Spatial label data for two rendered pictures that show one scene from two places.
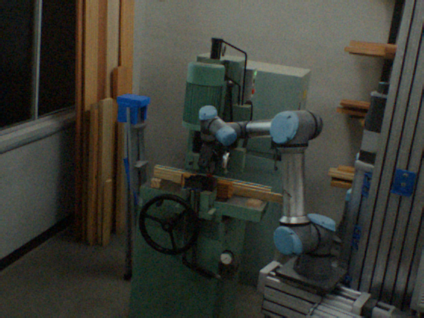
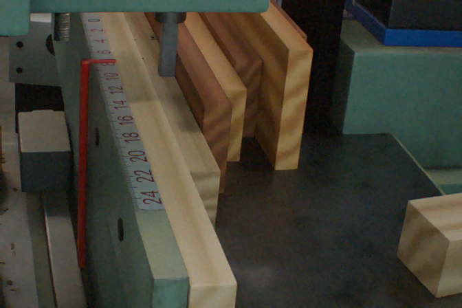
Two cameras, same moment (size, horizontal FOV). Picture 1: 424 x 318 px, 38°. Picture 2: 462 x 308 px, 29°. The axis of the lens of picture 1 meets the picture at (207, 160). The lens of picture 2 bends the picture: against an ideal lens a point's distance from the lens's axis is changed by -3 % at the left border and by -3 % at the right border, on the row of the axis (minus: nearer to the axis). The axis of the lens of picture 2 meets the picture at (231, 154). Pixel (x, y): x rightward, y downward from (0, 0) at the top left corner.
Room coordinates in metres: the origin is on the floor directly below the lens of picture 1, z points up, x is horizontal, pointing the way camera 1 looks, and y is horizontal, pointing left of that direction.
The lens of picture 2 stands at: (3.13, 0.52, 1.16)
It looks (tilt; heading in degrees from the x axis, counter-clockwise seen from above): 27 degrees down; 239
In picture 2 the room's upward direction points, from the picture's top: 6 degrees clockwise
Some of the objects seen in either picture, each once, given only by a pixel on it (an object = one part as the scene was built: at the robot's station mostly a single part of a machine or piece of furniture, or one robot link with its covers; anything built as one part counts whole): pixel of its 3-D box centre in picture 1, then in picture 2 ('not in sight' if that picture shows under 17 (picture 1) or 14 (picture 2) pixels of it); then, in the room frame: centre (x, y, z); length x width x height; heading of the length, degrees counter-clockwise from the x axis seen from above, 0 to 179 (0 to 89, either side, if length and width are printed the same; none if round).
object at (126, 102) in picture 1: (134, 188); not in sight; (3.69, 0.44, 0.58); 0.27 x 0.25 x 1.16; 75
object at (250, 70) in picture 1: (247, 82); not in sight; (3.18, -0.16, 1.40); 0.10 x 0.06 x 0.16; 166
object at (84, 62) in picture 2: not in sight; (95, 168); (2.95, 0.05, 0.89); 0.02 x 0.01 x 0.14; 166
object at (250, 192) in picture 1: (228, 188); (124, 25); (2.86, -0.11, 0.92); 0.56 x 0.02 x 0.04; 76
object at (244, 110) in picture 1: (241, 119); not in sight; (3.08, -0.14, 1.23); 0.09 x 0.08 x 0.15; 166
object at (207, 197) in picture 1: (197, 196); (395, 74); (2.70, 0.02, 0.92); 0.15 x 0.13 x 0.09; 76
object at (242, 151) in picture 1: (235, 159); not in sight; (3.05, -0.14, 1.02); 0.09 x 0.07 x 0.12; 76
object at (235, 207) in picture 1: (202, 200); (282, 130); (2.78, 0.00, 0.87); 0.61 x 0.30 x 0.06; 76
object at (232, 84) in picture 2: not in sight; (190, 56); (2.85, -0.03, 0.92); 0.23 x 0.02 x 0.05; 76
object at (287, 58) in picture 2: (207, 185); (242, 39); (2.81, -0.01, 0.94); 0.25 x 0.01 x 0.08; 76
